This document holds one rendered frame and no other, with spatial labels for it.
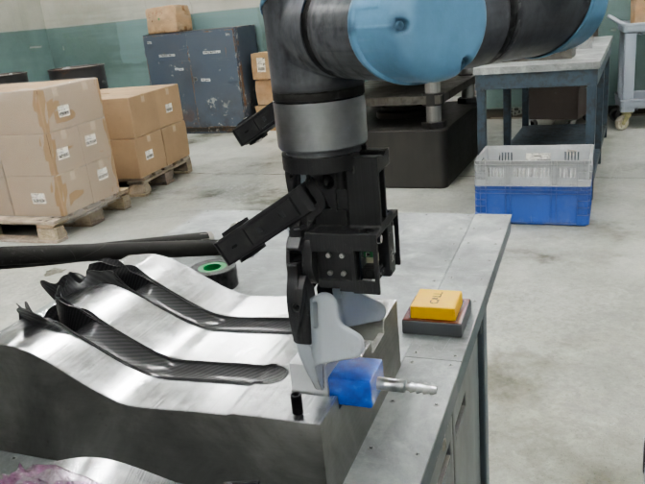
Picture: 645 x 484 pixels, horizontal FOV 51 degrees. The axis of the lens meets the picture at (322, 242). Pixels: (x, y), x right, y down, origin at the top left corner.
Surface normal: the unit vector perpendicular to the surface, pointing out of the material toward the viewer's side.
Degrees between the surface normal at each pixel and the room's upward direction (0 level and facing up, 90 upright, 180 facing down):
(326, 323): 80
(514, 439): 0
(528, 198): 91
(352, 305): 100
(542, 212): 91
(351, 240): 90
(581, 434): 0
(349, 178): 90
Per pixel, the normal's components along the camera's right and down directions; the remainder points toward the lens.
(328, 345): -0.36, 0.16
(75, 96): 0.93, 0.02
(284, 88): -0.65, 0.30
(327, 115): 0.15, 0.31
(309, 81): -0.17, 0.34
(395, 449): -0.10, -0.94
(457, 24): 0.52, 0.23
